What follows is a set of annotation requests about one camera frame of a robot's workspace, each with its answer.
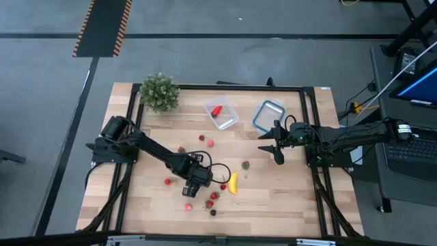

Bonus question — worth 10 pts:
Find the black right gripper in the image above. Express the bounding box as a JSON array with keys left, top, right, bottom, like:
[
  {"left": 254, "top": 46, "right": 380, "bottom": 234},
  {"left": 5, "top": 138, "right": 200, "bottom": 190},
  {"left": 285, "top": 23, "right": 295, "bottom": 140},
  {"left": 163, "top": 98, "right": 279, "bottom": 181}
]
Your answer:
[{"left": 257, "top": 119, "right": 315, "bottom": 166}]

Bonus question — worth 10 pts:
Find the white cable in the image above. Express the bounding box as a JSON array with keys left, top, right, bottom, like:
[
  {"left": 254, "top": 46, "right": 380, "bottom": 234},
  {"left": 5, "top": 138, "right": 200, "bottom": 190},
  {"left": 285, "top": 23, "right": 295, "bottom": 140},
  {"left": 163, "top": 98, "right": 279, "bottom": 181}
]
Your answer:
[{"left": 354, "top": 40, "right": 437, "bottom": 119}]

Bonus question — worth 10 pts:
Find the silver aluminium extrusion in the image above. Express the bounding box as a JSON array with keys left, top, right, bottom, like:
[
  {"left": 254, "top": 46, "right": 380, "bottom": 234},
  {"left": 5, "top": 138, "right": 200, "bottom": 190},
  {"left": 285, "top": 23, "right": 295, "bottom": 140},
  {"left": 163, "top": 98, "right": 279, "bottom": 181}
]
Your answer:
[
  {"left": 106, "top": 234, "right": 147, "bottom": 246},
  {"left": 296, "top": 238, "right": 337, "bottom": 246}
]

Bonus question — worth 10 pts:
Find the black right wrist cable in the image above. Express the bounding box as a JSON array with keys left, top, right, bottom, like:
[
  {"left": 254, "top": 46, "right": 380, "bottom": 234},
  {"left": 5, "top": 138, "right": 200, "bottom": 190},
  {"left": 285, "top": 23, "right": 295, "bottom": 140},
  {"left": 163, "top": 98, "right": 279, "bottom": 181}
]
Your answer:
[{"left": 283, "top": 114, "right": 298, "bottom": 131}]

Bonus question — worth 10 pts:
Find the black crossbar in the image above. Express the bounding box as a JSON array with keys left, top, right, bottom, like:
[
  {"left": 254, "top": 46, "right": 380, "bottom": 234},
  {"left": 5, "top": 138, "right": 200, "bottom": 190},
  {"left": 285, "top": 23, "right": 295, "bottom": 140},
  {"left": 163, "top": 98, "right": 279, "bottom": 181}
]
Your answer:
[{"left": 0, "top": 230, "right": 437, "bottom": 246}]

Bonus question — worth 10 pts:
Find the yellow toy banana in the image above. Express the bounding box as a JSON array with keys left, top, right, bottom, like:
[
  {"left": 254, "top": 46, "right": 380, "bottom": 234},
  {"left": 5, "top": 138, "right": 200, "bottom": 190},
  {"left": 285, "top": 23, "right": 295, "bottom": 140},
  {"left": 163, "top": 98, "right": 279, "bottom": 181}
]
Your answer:
[{"left": 227, "top": 172, "right": 239, "bottom": 195}]

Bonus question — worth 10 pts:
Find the black power adapter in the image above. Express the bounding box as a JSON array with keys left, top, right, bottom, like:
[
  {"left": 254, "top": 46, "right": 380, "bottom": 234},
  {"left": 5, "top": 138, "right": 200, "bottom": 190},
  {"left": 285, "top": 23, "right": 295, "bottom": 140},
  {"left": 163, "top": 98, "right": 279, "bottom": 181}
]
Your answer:
[{"left": 392, "top": 46, "right": 426, "bottom": 81}]

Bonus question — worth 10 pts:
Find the green artificial potted plant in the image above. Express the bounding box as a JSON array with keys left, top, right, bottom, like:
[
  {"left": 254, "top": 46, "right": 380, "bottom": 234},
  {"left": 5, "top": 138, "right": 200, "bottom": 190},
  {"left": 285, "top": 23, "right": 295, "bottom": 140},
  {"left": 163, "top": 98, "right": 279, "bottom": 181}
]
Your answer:
[{"left": 139, "top": 72, "right": 181, "bottom": 113}]

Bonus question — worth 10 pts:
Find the white paper sheet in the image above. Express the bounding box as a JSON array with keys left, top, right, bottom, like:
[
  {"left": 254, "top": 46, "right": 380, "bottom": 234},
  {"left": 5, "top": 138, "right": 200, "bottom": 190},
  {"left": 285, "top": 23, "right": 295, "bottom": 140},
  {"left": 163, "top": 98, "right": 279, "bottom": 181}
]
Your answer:
[{"left": 350, "top": 145, "right": 365, "bottom": 165}]

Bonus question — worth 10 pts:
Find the black metal pole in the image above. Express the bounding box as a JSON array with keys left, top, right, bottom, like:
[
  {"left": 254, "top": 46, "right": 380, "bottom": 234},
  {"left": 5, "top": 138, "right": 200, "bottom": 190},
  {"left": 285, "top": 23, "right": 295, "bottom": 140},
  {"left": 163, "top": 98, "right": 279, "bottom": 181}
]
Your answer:
[{"left": 380, "top": 1, "right": 437, "bottom": 57}]

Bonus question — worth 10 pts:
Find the blue-lit computer screen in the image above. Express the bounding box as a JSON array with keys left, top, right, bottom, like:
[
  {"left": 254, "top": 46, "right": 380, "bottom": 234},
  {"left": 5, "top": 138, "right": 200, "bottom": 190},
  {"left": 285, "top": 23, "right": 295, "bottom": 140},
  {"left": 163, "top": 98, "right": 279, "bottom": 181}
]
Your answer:
[{"left": 389, "top": 64, "right": 437, "bottom": 110}]

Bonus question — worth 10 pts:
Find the grey desk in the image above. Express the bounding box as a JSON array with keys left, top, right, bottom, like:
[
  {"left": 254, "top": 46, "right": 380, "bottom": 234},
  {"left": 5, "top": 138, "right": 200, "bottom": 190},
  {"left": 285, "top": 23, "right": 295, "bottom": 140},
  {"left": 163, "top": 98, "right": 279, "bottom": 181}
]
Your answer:
[{"left": 370, "top": 44, "right": 437, "bottom": 208}]

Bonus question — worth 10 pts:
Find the clear plastic food container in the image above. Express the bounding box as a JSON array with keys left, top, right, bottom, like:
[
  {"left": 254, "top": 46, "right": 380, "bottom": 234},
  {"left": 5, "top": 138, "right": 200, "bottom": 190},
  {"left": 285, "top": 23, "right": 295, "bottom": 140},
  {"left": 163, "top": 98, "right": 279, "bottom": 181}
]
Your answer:
[{"left": 203, "top": 95, "right": 240, "bottom": 131}]

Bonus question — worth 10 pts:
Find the black hazard-striped floor mat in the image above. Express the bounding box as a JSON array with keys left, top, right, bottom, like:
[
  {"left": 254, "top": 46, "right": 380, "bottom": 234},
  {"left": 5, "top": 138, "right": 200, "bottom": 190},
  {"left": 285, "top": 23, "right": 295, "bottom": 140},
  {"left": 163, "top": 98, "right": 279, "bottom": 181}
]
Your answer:
[{"left": 72, "top": 0, "right": 133, "bottom": 58}]

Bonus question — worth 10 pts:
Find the black laptop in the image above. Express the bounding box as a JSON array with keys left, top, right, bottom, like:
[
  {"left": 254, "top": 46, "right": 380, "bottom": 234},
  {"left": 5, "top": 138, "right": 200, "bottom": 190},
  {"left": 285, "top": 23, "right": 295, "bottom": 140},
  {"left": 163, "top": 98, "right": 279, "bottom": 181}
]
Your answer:
[{"left": 381, "top": 126, "right": 437, "bottom": 182}]

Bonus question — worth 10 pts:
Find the black furniture foot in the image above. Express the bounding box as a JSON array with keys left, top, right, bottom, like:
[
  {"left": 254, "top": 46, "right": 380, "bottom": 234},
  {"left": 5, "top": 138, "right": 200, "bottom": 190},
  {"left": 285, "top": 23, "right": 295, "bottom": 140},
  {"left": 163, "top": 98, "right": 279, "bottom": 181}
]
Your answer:
[{"left": 0, "top": 149, "right": 27, "bottom": 165}]

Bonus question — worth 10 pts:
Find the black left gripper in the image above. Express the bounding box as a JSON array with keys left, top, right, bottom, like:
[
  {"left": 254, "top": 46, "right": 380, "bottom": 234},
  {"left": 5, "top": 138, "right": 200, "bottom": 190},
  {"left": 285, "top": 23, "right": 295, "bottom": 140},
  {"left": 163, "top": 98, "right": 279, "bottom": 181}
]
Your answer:
[{"left": 177, "top": 160, "right": 214, "bottom": 198}]

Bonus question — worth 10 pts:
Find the black metal table frame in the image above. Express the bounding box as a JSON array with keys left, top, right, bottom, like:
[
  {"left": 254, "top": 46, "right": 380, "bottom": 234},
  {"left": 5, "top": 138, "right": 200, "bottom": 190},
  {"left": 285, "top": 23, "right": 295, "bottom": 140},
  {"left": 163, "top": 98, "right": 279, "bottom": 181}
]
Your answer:
[{"left": 75, "top": 77, "right": 365, "bottom": 240}]

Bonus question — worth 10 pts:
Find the blue-rimmed clear container lid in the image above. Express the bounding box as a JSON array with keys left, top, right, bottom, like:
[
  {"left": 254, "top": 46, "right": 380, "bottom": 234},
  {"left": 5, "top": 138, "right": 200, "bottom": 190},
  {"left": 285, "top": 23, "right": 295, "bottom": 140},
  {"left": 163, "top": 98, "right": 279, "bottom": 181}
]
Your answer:
[{"left": 251, "top": 98, "right": 287, "bottom": 135}]

